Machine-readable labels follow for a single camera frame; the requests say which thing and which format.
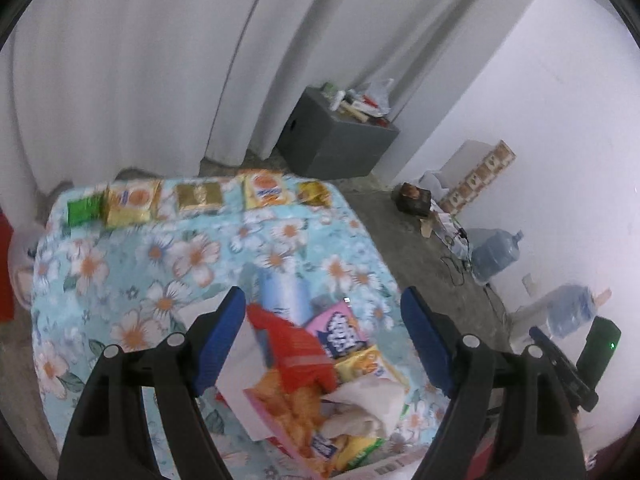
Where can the blue medicine box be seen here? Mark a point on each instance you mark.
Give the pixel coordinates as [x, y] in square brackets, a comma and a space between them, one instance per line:
[284, 294]

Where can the dark gift box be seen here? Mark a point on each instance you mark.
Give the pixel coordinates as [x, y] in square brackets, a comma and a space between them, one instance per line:
[410, 199]

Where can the patterned rolled mat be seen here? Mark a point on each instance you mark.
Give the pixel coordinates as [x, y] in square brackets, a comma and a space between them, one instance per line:
[469, 170]

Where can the white tissue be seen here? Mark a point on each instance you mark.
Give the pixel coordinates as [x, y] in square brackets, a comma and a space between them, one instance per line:
[368, 407]

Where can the orange cracker snack bag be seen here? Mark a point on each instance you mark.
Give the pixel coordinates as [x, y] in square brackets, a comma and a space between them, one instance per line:
[294, 420]

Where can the gold foil packet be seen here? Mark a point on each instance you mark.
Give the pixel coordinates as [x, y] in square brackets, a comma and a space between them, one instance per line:
[199, 197]

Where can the orange yellow snack packet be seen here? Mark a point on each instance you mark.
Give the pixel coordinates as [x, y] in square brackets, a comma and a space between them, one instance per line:
[264, 188]

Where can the blue water jug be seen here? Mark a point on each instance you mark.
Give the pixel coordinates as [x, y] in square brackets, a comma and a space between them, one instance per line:
[494, 254]

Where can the green small packet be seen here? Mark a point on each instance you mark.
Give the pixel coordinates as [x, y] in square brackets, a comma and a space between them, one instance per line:
[85, 209]

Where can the dark grey cabinet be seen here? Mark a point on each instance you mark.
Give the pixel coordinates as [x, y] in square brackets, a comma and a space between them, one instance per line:
[318, 143]

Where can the pink purple candy bag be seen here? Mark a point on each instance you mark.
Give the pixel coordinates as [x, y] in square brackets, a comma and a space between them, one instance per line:
[338, 331]

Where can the white paper sheet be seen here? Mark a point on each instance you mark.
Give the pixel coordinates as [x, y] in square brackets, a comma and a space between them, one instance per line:
[244, 366]

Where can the red snack wrapper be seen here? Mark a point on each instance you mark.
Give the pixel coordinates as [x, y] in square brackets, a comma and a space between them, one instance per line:
[297, 355]

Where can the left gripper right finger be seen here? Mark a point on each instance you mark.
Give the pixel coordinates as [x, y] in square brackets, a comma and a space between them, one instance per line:
[508, 416]

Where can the grey curtain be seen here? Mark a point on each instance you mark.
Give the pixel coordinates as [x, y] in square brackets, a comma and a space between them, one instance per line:
[90, 87]

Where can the green potato chip bag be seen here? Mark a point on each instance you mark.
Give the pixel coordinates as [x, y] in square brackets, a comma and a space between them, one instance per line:
[353, 450]

